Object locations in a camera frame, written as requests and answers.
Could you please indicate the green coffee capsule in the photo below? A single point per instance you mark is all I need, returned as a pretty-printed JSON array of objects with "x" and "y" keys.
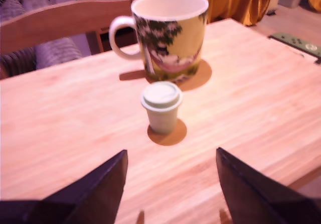
[{"x": 161, "y": 118}]

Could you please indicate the grey ribbed sofa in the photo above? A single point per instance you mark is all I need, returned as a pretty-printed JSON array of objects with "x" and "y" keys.
[{"x": 55, "y": 50}]

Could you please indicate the welcome doormat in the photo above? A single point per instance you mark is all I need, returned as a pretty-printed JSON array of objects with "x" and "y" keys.
[{"x": 296, "y": 39}]

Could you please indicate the yellow illustrated mug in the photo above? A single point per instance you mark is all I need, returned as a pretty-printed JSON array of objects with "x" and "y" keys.
[{"x": 175, "y": 45}]

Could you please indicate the wooden chair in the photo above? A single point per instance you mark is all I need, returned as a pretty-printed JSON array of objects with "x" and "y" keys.
[{"x": 62, "y": 23}]

